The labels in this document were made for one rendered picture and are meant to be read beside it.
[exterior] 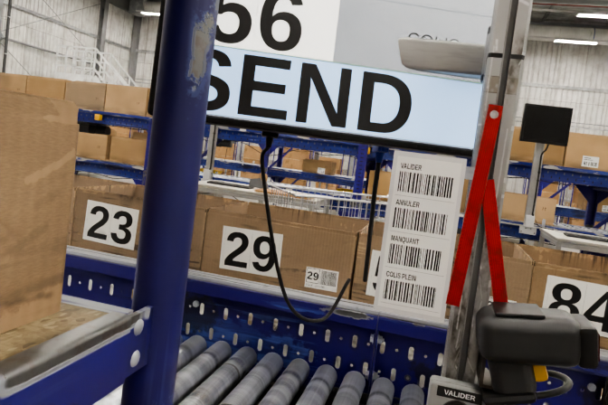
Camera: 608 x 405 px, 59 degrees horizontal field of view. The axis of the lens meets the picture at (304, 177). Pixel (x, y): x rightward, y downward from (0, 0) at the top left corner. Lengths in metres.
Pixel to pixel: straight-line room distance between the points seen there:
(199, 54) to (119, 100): 6.70
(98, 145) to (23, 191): 6.54
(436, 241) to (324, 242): 0.66
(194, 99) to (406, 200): 0.42
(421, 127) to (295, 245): 0.64
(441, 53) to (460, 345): 0.38
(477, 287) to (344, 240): 0.66
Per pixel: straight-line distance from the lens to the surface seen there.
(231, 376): 1.20
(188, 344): 1.32
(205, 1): 0.28
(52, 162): 0.26
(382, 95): 0.74
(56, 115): 0.26
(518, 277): 1.29
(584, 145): 5.93
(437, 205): 0.65
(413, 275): 0.66
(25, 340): 0.25
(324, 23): 0.75
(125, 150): 6.61
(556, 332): 0.63
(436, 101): 0.76
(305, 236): 1.30
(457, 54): 0.76
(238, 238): 1.36
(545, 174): 5.81
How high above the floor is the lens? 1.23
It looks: 3 degrees down
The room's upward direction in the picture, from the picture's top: 7 degrees clockwise
